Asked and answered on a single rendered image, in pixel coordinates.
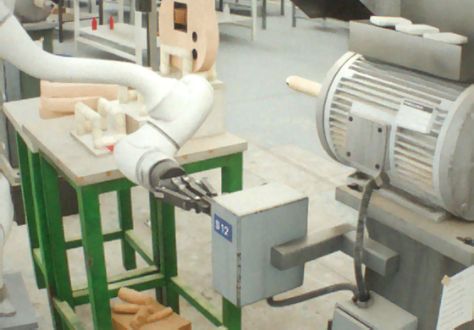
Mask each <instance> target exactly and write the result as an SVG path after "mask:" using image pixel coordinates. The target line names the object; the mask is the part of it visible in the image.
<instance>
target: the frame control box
mask: <svg viewBox="0 0 474 330"><path fill-rule="evenodd" d="M308 206H309V198H308V195H306V194H304V193H302V192H300V191H298V190H295V189H293V188H292V187H290V186H288V185H287V184H284V183H282V182H279V181H278V182H274V183H271V184H265V185H260V186H257V187H253V188H250V189H249V190H242V191H239V192H234V193H231V194H227V195H220V196H217V197H213V198H212V287H213V288H214V289H216V290H217V291H218V292H219V293H220V294H221V295H222V296H223V297H224V298H225V299H227V300H228V301H229V302H230V303H231V304H233V305H235V306H236V307H243V306H245V305H249V304H252V303H256V302H259V301H262V300H266V302H267V304H269V305H270V306H271V307H275V308H278V307H286V306H290V305H293V304H296V303H300V302H302V301H306V300H310V299H314V298H316V297H320V296H323V295H326V294H331V293H332V292H336V291H341V290H349V291H351V292H353V294H354V296H353V297H352V298H351V299H352V301H353V304H354V305H358V302H357V301H358V299H357V295H358V294H359V291H358V289H357V286H356V285H355V284H353V283H347V282H343V283H337V284H333V285H329V286H326V287H323V288H320V289H315V290H312V291H311V292H308V293H305V294H300V295H297V296H294V297H291V298H288V299H283V300H275V299H274V298H273V296H274V295H276V294H281V293H283V292H285V291H288V290H291V289H294V288H297V287H300V286H302V285H303V284H304V269H305V263H302V264H301V265H299V266H297V267H293V268H290V269H288V270H285V271H279V270H278V269H277V268H276V267H274V266H273V265H272V264H271V263H270V249H271V247H274V246H276V245H281V244H283V243H287V242H290V241H293V239H298V238H301V237H304V236H306V228H307V223H308Z"/></svg>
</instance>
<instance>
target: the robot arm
mask: <svg viewBox="0 0 474 330"><path fill-rule="evenodd" d="M14 4H15V0H0V99H1V73H2V58H3V59H5V60H7V61H9V62H10V63H11V64H12V65H13V66H14V67H16V68H19V69H20V70H22V71H24V72H25V73H26V74H28V75H30V76H32V77H33V76H34V77H36V78H39V79H41V80H46V81H50V82H63V83H75V84H84V83H89V84H103V85H127V86H130V87H132V88H134V89H136V90H137V91H139V92H140V93H141V94H142V97H143V98H144V100H145V104H146V111H147V112H148V114H149V116H150V118H149V120H148V121H147V122H146V123H145V124H144V125H143V126H142V127H141V128H140V129H138V130H136V131H135V132H134V133H133V134H131V135H126V136H125V137H123V138H121V139H120V140H118V141H117V142H116V144H115V146H114V148H113V159H114V161H115V163H116V165H117V168H118V169H119V171H120V172H121V173H122V174H123V175H124V176H125V177H126V178H127V179H130V180H132V181H133V182H135V184H138V185H141V186H143V187H145V188H147V189H148V190H150V191H151V192H152V193H154V199H156V200H158V201H165V202H167V203H169V204H171V205H173V206H177V207H180V208H181V209H182V210H184V211H187V212H189V211H191V209H195V210H196V214H199V213H201V212H202V213H204V214H207V215H208V216H210V217H212V198H213V197H217V196H218V193H217V191H216V190H215V189H214V188H213V187H212V185H211V184H210V183H209V182H207V177H202V178H201V179H200V180H196V179H195V178H192V177H189V176H188V174H187V172H186V171H185V170H184V169H183V168H182V167H181V166H179V164H178V163H177V161H176V160H175V159H174V156H175V154H176V153H177V151H178V150H180V149H181V147H182V146H183V145H184V144H185V143H186V142H187V141H188V140H189V139H190V138H191V137H192V136H193V135H194V134H195V133H196V131H197V130H198V129H199V128H200V127H201V125H202V124H203V123H204V120H205V119H206V117H207V115H209V113H210V112H211V110H212V106H213V103H214V90H213V88H212V86H211V85H210V83H209V82H208V81H207V80H205V79H204V78H202V77H201V76H199V75H188V76H185V77H183V78H182V79H181V80H176V79H175V78H172V79H165V78H163V77H161V76H159V75H158V74H156V73H154V72H152V71H151V70H150V69H147V68H145V67H142V66H140V65H138V64H135V63H134V64H132V63H124V62H117V61H110V60H103V61H102V60H95V59H88V58H68V57H62V56H60V57H59V56H55V55H52V54H50V53H48V52H45V51H44V52H43V51H42V50H41V49H40V48H39V47H38V46H37V45H36V44H35V43H34V42H33V41H32V40H31V39H30V37H29V36H28V34H27V33H25V31H24V29H23V28H22V26H21V25H20V23H19V22H18V21H17V19H16V18H15V17H14V16H13V14H14ZM197 185H198V186H199V187H198V186H197ZM13 217H14V205H13V202H12V199H11V193H10V185H9V182H8V180H7V179H6V178H5V177H4V176H3V174H2V173H0V317H2V316H7V317H11V316H15V315H16V313H17V311H16V308H15V307H14V306H13V304H12V302H11V299H10V296H9V294H8V280H6V279H5V278H3V270H2V264H3V248H4V244H5V243H6V241H7V237H8V236H9V234H10V229H11V227H12V224H13Z"/></svg>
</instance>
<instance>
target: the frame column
mask: <svg viewBox="0 0 474 330"><path fill-rule="evenodd" d="M366 219H367V220H366V224H365V225H366V227H367V233H368V238H370V239H372V240H374V241H376V242H377V243H380V244H381V245H384V246H386V247H388V248H389V249H391V250H392V251H394V252H398V253H399V255H400V259H399V268H398V270H397V271H396V272H394V273H391V274H389V275H387V276H383V275H380V274H379V273H378V272H375V271H374V270H372V269H371V268H369V267H366V266H365V272H364V277H363V278H364V282H365V285H366V291H367V292H368V291H369V290H372V291H374V292H375V293H377V294H378V295H381V296H382V297H384V298H385V299H386V300H389V301H391V302H392V303H393V304H395V305H397V306H399V307H400V308H401V309H404V310H405V311H407V312H409V313H411V314H412V315H413V316H417V318H418V326H417V328H416V330H474V265H473V266H471V267H467V266H465V265H464V264H462V263H459V262H457V261H456V260H454V259H452V258H451V259H450V258H449V257H447V256H446V255H444V254H440V253H439V252H437V251H436V250H434V249H432V248H429V247H428V246H426V245H424V244H423V243H421V242H419V241H415V240H414V239H412V238H410V237H408V236H407V235H405V234H401V233H400V232H398V231H396V230H394V229H392V228H390V227H389V226H387V225H385V224H383V223H380V222H377V221H375V220H374V219H372V218H370V217H368V216H367V217H366Z"/></svg>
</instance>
